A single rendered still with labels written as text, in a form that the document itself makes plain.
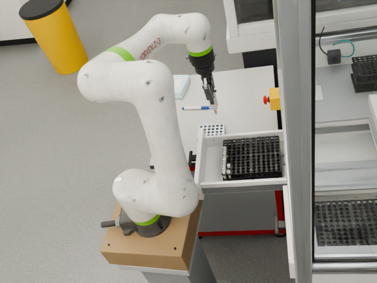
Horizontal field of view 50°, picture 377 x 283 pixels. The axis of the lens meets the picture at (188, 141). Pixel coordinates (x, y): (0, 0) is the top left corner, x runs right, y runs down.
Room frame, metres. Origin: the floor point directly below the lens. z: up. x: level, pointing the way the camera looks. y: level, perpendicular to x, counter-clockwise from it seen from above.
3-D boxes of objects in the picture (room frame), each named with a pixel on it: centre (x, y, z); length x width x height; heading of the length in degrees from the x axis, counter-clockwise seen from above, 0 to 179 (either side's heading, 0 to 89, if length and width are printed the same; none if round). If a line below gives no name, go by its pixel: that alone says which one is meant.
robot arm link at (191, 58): (1.26, -0.14, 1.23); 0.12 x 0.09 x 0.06; 69
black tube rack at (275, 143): (1.00, -0.21, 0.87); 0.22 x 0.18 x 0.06; 71
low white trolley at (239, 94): (1.45, -0.17, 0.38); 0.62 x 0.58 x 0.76; 161
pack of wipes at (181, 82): (1.70, -0.04, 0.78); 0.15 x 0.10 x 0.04; 149
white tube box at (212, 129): (1.30, -0.11, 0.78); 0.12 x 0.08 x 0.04; 69
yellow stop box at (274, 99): (1.28, -0.42, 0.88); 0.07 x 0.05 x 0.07; 161
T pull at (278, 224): (0.68, -0.20, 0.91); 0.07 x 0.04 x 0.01; 161
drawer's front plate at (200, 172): (1.07, -0.02, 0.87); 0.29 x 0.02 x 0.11; 161
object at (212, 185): (1.00, -0.22, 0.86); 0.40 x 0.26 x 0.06; 71
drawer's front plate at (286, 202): (0.67, -0.23, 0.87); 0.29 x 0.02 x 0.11; 161
